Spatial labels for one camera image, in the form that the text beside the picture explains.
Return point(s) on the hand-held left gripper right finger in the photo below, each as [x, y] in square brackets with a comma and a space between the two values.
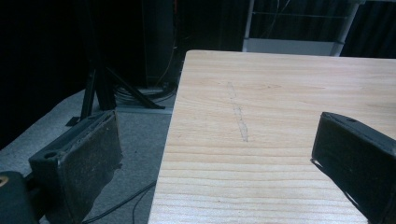
[358, 161]

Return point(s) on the white metal rack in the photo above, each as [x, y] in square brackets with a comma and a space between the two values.
[292, 45]

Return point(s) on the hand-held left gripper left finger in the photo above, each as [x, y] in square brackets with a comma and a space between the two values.
[84, 161]

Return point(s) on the black metal stand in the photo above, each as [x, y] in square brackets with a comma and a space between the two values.
[102, 87]

